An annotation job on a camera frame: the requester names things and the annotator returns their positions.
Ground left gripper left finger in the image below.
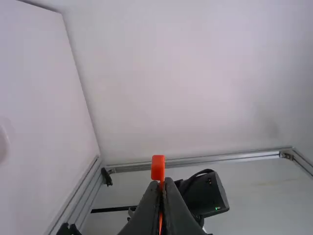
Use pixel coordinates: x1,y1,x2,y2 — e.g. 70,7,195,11
117,180,161,235

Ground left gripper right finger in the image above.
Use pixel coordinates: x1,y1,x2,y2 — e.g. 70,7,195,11
162,178,205,235

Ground orange cable tie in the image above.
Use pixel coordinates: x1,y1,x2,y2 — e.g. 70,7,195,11
151,154,166,235

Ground silver rails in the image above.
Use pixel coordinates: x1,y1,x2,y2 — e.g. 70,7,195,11
48,145,313,235

